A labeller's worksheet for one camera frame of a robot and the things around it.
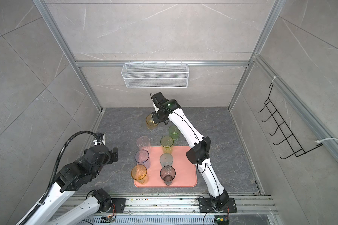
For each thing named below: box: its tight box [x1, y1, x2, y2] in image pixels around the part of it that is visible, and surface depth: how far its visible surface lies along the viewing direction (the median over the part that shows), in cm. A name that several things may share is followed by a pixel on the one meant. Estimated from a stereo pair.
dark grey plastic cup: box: [159, 165, 177, 186], surface depth 75 cm
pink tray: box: [134, 146, 198, 188], surface depth 83 cm
